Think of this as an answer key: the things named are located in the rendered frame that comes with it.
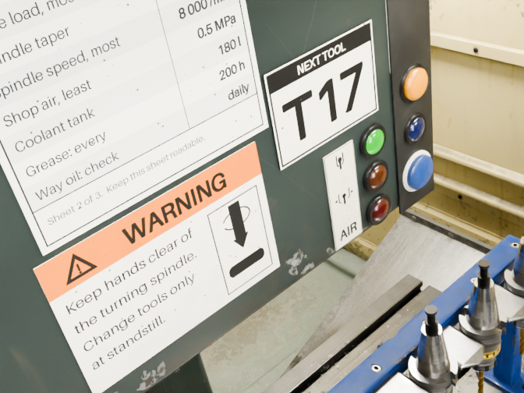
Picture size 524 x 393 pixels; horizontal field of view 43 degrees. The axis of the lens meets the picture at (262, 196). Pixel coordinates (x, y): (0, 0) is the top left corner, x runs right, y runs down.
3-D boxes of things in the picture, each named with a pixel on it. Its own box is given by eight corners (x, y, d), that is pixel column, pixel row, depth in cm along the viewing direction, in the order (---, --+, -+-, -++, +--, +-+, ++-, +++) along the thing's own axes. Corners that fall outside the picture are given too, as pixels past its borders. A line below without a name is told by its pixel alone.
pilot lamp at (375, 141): (387, 148, 51) (385, 123, 50) (368, 161, 50) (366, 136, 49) (381, 146, 51) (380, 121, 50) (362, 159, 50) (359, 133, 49)
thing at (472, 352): (492, 352, 90) (492, 348, 90) (468, 375, 88) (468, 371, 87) (448, 327, 95) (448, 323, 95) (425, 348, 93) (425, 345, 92)
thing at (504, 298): (537, 306, 95) (537, 302, 95) (516, 327, 93) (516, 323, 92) (494, 285, 100) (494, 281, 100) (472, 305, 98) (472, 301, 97)
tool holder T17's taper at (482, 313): (473, 302, 95) (474, 267, 92) (504, 313, 93) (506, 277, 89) (460, 323, 93) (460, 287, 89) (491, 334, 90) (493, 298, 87)
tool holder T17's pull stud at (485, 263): (479, 276, 90) (480, 256, 88) (492, 281, 89) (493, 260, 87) (474, 284, 89) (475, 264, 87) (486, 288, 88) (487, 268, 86)
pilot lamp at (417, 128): (427, 136, 54) (426, 111, 53) (410, 148, 53) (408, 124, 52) (422, 134, 54) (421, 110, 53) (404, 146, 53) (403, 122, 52)
